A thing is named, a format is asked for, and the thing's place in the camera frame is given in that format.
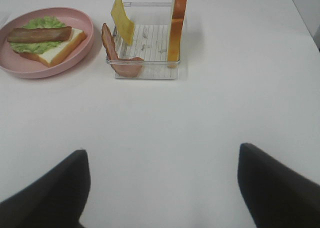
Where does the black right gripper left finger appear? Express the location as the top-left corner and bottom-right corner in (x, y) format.
(0, 150), (91, 228)

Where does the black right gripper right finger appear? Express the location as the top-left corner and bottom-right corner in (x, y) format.
(237, 143), (320, 228)

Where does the bread slice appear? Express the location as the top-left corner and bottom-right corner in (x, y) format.
(167, 0), (187, 63)
(17, 28), (87, 68)

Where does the bacon strip from tray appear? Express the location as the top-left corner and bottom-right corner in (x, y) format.
(7, 26), (72, 43)
(101, 23), (144, 78)

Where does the green lettuce leaf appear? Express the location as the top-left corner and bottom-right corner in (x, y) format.
(9, 16), (66, 54)

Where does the yellow cheese slice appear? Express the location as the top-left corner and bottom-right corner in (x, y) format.
(110, 0), (135, 46)

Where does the pink round plate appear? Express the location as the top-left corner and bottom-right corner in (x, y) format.
(0, 7), (94, 79)

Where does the upright bread slice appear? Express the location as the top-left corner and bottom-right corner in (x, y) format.
(167, 0), (187, 63)

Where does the clear right plastic tray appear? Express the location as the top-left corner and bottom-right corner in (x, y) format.
(110, 2), (180, 80)

